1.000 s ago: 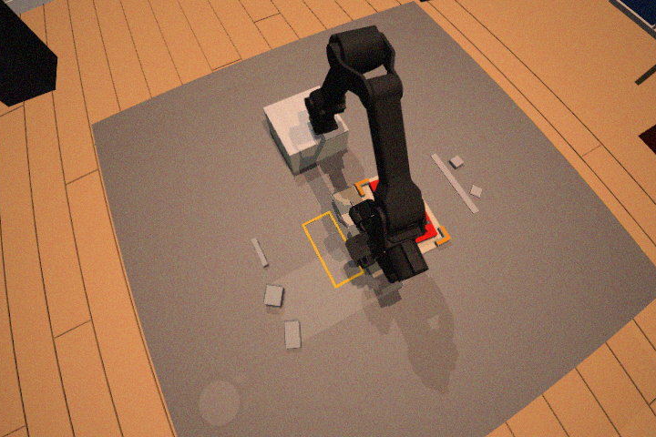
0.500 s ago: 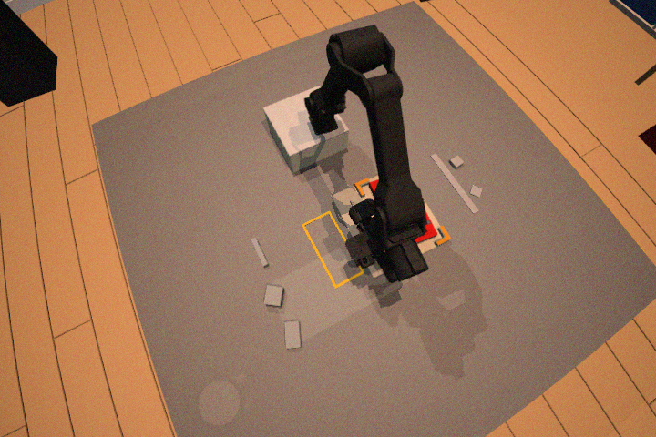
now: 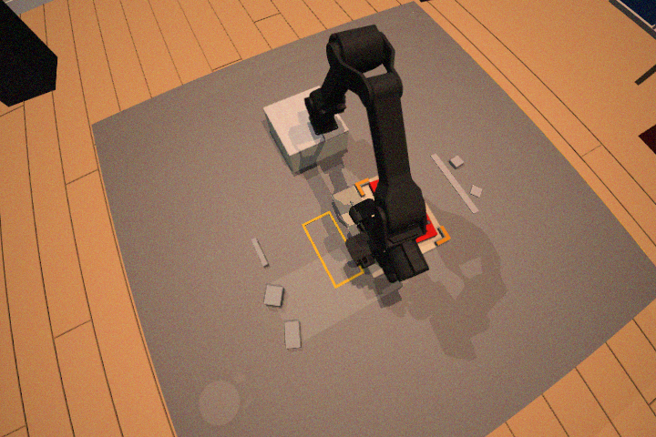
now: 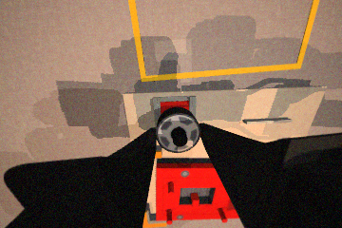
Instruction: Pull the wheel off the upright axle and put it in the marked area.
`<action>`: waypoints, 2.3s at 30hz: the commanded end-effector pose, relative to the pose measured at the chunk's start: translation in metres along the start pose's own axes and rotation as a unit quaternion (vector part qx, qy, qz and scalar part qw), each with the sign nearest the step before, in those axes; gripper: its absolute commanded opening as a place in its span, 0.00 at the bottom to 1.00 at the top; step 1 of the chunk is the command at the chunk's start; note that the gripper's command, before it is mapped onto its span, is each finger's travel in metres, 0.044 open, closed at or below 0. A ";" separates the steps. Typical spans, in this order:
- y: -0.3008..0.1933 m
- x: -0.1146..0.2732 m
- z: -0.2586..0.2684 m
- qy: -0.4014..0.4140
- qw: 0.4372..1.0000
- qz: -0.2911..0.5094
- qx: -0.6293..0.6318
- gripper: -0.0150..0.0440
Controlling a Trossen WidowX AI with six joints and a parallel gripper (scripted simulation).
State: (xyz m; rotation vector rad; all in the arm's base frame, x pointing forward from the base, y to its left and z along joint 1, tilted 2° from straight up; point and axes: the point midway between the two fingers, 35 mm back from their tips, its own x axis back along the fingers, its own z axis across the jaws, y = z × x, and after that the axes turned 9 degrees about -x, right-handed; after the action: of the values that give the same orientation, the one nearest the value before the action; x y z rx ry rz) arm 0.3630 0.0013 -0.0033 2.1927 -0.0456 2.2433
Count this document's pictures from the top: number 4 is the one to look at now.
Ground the black wheel with grey hub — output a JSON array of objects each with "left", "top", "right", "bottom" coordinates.
[{"left": 156, "top": 107, "right": 200, "bottom": 153}]

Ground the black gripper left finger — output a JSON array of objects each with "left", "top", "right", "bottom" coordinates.
[{"left": 4, "top": 127, "right": 157, "bottom": 228}]

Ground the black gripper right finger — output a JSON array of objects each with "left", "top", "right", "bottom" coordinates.
[{"left": 199, "top": 123, "right": 342, "bottom": 228}]

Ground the yellow rectangular outline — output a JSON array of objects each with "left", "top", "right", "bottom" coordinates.
[{"left": 128, "top": 0, "right": 319, "bottom": 82}]

